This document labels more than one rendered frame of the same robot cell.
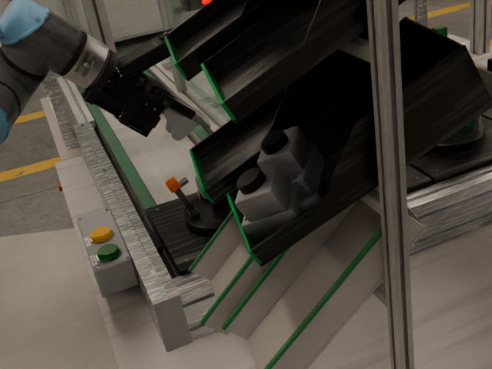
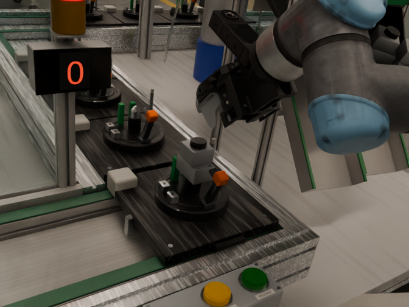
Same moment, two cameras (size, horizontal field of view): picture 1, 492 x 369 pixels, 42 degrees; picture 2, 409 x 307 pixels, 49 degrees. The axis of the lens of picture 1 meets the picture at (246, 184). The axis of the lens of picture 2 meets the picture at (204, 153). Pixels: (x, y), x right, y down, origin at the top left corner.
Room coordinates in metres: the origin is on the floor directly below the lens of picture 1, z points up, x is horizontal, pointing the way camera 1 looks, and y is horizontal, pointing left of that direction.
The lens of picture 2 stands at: (1.25, 0.72, 1.46)
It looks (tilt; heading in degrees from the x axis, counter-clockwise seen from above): 29 degrees down; 250
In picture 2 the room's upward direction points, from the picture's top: 9 degrees clockwise
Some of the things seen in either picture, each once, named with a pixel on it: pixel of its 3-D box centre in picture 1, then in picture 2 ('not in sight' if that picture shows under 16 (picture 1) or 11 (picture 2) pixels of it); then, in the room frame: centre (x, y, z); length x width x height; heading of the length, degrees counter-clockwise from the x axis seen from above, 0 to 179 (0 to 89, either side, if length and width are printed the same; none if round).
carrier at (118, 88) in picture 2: (448, 119); (94, 82); (1.16, -0.43, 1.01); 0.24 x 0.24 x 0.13; 17
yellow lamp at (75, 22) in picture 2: not in sight; (68, 14); (1.23, 0.00, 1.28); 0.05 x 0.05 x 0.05
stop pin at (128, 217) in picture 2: not in sight; (129, 225); (1.14, 0.09, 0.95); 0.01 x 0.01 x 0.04; 17
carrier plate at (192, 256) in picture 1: (222, 220); (190, 203); (1.02, 0.05, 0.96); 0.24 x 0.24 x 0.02; 17
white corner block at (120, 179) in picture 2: not in sight; (122, 182); (1.14, -0.01, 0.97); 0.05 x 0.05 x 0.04; 17
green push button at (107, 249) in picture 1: (108, 254); (253, 280); (0.97, 0.26, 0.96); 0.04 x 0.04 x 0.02
